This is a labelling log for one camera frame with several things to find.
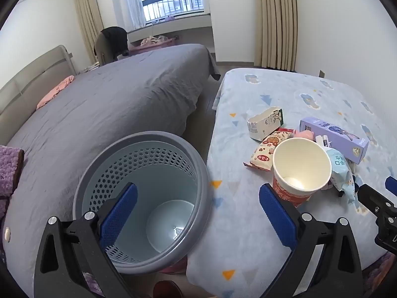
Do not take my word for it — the light blue plastic packet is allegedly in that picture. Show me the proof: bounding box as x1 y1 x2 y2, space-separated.
324 148 356 204

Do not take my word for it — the pink pig toy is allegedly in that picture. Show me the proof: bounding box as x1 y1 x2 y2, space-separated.
292 129 315 140

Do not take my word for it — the grey-blue perforated waste basket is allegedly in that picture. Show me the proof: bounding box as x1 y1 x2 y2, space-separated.
72 131 213 274

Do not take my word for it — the white and green carton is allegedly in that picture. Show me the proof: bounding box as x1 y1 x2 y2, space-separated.
247 106 283 141

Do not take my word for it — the beige curtain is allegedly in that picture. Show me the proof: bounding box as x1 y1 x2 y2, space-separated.
255 0 300 73
72 0 104 67

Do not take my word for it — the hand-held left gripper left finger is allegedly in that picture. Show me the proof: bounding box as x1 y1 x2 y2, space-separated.
33 183 138 298

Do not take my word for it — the small white tube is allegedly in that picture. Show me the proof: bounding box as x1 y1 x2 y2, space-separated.
315 134 332 148

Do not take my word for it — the purple patterned cloth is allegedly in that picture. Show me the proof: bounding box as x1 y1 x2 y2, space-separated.
363 251 397 298

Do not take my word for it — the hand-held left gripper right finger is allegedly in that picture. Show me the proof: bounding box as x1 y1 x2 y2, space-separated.
259 183 363 298

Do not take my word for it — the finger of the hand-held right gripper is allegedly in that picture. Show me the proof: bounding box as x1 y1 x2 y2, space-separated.
356 184 397 221
385 176 397 197

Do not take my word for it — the purple fuzzy blanket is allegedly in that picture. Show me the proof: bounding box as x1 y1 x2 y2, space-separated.
0 145 25 224

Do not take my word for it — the white paper cup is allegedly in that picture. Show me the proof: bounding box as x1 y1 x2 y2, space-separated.
272 137 333 208

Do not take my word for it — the black garment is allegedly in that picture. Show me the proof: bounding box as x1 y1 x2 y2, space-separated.
94 26 129 59

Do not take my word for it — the grey bed headboard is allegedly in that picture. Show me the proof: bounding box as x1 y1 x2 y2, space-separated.
0 45 78 125

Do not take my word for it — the pink cloth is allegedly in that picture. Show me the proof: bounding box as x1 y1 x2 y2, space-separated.
36 75 75 110

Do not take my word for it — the purple cardboard box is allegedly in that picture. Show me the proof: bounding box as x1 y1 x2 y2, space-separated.
299 117 369 165

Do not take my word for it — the pink plastic item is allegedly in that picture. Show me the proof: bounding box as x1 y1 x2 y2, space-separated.
161 256 188 274

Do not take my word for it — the red and white snack packet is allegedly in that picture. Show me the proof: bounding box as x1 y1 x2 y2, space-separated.
243 128 295 172

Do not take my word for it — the white sheer curtain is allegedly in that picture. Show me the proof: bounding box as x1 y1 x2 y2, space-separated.
118 0 146 32

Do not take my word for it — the pink plastic basin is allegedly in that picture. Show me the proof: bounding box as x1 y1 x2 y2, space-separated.
129 38 179 55

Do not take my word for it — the bed with grey sheet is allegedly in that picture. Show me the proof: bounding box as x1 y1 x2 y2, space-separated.
0 43 221 298

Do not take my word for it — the white window ledge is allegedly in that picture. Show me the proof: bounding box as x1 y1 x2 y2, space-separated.
127 12 214 44

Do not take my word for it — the beige chair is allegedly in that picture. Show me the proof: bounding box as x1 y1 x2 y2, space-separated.
95 33 116 66

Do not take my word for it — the dark red round object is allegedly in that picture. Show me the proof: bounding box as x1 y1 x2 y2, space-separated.
153 280 183 298

